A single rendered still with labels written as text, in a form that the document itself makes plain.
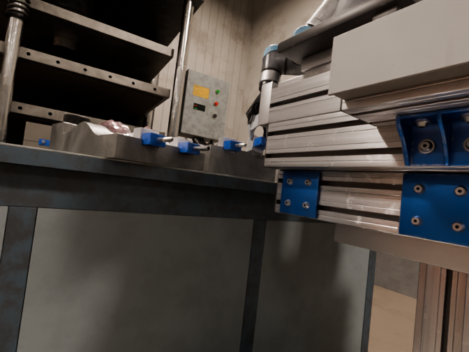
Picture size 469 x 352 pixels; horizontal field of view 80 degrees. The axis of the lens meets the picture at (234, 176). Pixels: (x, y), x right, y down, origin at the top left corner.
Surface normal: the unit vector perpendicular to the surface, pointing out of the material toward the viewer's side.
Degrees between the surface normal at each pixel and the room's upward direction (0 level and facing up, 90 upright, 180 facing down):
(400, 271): 90
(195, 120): 90
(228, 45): 90
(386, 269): 90
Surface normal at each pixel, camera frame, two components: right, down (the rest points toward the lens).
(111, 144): -0.66, -0.11
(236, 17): 0.59, 0.03
